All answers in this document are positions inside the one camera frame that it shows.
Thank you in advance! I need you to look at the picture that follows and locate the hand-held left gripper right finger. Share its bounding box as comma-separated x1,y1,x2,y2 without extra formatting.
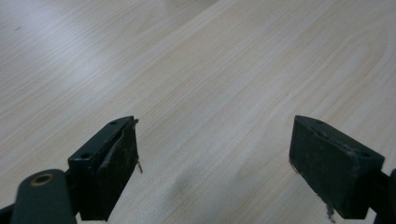
288,114,386,220

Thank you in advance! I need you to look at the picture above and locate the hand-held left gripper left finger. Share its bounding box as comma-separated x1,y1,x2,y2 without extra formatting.
67,115,140,222

